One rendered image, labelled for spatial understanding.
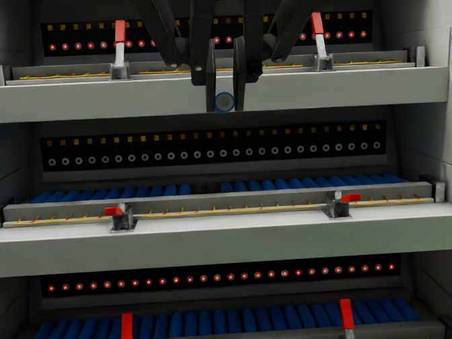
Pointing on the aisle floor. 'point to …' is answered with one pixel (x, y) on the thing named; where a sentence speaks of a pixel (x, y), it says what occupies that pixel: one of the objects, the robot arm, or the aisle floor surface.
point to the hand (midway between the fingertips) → (224, 77)
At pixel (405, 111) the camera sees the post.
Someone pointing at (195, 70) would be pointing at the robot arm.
